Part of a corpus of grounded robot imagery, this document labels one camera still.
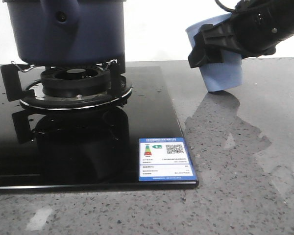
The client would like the light blue ribbed cup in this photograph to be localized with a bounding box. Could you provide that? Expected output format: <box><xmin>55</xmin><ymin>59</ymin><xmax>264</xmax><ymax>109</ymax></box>
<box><xmin>186</xmin><ymin>13</ymin><xmax>243</xmax><ymax>92</ymax></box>

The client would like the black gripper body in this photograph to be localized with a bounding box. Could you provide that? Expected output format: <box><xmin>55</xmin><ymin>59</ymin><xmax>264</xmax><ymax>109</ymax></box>
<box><xmin>229</xmin><ymin>0</ymin><xmax>294</xmax><ymax>58</ymax></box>

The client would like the blue energy label sticker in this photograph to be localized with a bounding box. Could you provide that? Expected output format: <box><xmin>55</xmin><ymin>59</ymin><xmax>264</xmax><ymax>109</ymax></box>
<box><xmin>138</xmin><ymin>137</ymin><xmax>197</xmax><ymax>182</ymax></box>

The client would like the black glass gas cooktop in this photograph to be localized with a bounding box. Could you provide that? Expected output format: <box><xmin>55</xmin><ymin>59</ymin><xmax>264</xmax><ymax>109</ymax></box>
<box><xmin>0</xmin><ymin>67</ymin><xmax>199</xmax><ymax>193</ymax></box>

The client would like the black gas burner head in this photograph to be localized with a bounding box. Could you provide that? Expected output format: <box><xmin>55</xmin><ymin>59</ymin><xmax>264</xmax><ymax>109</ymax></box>
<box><xmin>41</xmin><ymin>66</ymin><xmax>110</xmax><ymax>97</ymax></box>

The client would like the black pot support grate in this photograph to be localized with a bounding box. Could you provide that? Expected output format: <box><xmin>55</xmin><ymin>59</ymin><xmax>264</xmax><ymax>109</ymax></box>
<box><xmin>0</xmin><ymin>59</ymin><xmax>132</xmax><ymax>111</ymax></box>

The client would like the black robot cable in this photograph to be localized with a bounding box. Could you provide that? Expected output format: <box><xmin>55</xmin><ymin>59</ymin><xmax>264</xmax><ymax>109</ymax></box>
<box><xmin>215</xmin><ymin>0</ymin><xmax>238</xmax><ymax>13</ymax></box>

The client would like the dark blue cooking pot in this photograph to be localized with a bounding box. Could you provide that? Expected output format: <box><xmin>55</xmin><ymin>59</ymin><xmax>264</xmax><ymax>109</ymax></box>
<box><xmin>5</xmin><ymin>0</ymin><xmax>124</xmax><ymax>66</ymax></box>

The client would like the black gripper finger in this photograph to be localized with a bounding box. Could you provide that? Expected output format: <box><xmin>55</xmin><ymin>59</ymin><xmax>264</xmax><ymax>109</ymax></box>
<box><xmin>188</xmin><ymin>23</ymin><xmax>235</xmax><ymax>68</ymax></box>

